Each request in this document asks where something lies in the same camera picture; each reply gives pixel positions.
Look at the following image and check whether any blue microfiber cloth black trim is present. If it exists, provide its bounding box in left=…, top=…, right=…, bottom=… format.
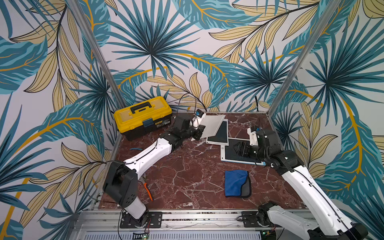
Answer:
left=225, top=170, right=252, bottom=199

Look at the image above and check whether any white drawing tablet front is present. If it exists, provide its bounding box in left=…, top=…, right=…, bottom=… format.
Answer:
left=206, top=119, right=229, bottom=146

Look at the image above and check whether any orange handled cutter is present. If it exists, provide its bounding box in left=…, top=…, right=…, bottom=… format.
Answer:
left=143, top=182, right=153, bottom=201

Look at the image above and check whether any aluminium corner post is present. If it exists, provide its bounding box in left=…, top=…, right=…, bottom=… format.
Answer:
left=267, top=0, right=341, bottom=118
left=68, top=0, right=127, bottom=109

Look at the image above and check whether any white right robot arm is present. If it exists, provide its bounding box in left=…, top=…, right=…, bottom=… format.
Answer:
left=234, top=127, right=368, bottom=240

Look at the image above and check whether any white drawing tablet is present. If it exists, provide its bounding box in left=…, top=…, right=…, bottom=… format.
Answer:
left=206, top=119, right=229, bottom=146
left=198, top=115, right=225, bottom=138

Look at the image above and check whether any left aluminium corner post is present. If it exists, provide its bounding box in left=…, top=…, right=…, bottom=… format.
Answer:
left=68, top=0, right=127, bottom=109

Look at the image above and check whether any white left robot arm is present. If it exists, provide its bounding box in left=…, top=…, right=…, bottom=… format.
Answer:
left=103, top=111, right=206, bottom=228

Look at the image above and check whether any yellow black toolbox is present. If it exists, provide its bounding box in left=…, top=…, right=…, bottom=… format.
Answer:
left=114, top=97, right=172, bottom=141

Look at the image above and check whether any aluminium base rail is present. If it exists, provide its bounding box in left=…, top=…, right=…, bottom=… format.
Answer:
left=68, top=209, right=318, bottom=240

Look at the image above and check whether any right aluminium corner post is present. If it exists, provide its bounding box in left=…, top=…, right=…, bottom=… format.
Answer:
left=267, top=0, right=341, bottom=118

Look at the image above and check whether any blue framed drawing tablet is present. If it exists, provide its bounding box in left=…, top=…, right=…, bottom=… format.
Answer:
left=220, top=138, right=266, bottom=166

